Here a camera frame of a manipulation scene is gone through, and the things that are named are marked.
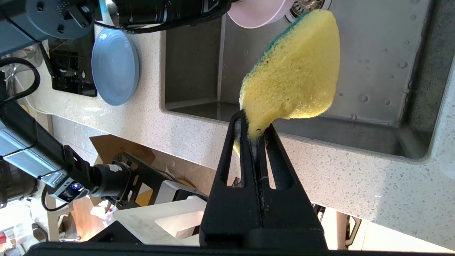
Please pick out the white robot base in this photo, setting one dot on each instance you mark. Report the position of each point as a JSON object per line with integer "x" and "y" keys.
{"x": 142, "y": 220}

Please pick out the black metal base frame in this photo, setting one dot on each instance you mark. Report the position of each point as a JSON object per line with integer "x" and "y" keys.
{"x": 138, "y": 170}

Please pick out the brown cardboard sheet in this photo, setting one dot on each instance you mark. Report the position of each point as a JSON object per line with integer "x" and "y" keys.
{"x": 106, "y": 147}

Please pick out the black robot body panel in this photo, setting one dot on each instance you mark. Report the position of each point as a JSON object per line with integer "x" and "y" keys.
{"x": 113, "y": 234}

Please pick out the black induction cooktop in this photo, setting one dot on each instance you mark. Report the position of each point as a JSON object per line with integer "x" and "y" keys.
{"x": 71, "y": 71}

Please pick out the blue-grey plate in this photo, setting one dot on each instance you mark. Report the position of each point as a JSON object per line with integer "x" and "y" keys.
{"x": 115, "y": 67}

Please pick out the round metal drain strainer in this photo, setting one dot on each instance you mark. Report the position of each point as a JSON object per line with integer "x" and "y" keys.
{"x": 312, "y": 5}

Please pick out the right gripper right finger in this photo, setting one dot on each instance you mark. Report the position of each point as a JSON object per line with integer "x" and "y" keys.
{"x": 288, "y": 217}

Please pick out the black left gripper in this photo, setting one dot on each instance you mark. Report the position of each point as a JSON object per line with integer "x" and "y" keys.
{"x": 167, "y": 12}

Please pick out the stainless steel sink basin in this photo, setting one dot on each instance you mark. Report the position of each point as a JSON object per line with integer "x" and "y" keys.
{"x": 373, "y": 53}

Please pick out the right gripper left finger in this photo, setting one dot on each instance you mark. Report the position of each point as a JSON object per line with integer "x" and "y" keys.
{"x": 231, "y": 220}

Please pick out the yellow sponge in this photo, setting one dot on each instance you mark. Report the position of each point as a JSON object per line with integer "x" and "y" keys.
{"x": 295, "y": 71}

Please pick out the pink bowl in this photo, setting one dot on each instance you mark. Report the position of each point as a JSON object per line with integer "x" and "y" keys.
{"x": 256, "y": 14}

